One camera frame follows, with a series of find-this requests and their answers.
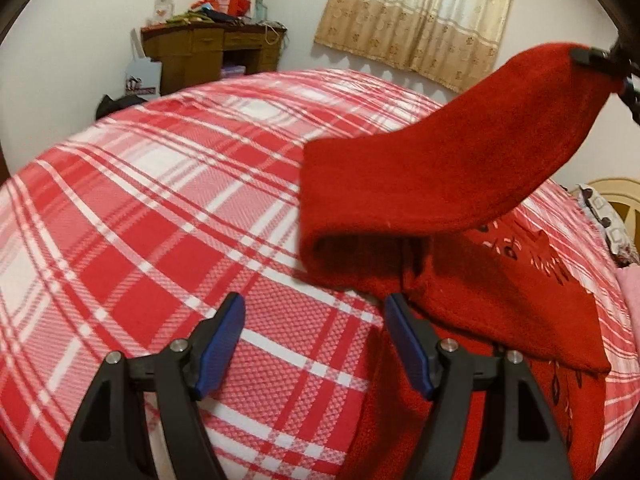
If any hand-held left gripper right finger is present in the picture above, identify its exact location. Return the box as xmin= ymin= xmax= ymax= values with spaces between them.
xmin=385 ymin=293 xmax=574 ymax=480

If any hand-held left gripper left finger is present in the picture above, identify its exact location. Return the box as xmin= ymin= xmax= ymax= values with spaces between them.
xmin=54 ymin=291 xmax=247 ymax=480

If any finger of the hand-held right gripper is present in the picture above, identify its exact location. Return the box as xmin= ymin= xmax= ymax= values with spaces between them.
xmin=570 ymin=35 xmax=623 ymax=80
xmin=616 ymin=62 xmax=640 ymax=124

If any red knit sweater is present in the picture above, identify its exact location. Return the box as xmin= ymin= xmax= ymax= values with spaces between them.
xmin=298 ymin=44 xmax=613 ymax=480

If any cream headboard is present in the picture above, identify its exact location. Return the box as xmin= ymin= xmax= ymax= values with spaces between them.
xmin=585 ymin=176 xmax=640 ymax=256

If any patterned pillow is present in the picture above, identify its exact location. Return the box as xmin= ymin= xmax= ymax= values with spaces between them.
xmin=577 ymin=184 xmax=640 ymax=267

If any red plaid bed sheet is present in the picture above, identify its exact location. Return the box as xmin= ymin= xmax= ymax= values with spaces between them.
xmin=0 ymin=67 xmax=640 ymax=480

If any beige patterned curtain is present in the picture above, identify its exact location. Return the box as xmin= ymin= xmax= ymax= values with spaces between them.
xmin=313 ymin=0 xmax=517 ymax=93

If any pink cloth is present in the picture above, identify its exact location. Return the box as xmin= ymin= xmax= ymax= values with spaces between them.
xmin=615 ymin=265 xmax=640 ymax=322

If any black bag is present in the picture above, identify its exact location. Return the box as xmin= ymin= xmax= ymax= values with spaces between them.
xmin=95 ymin=93 xmax=147 ymax=120

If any white paper bag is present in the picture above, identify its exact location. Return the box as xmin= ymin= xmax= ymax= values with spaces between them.
xmin=125 ymin=57 xmax=163 ymax=97

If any brown wooden desk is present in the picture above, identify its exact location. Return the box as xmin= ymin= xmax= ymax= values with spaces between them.
xmin=140 ymin=22 xmax=287 ymax=96

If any green and yellow clutter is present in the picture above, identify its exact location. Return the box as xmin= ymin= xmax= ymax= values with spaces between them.
xmin=167 ymin=9 xmax=213 ymax=27

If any red gift box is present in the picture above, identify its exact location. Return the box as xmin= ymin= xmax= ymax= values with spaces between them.
xmin=210 ymin=0 xmax=253 ymax=18

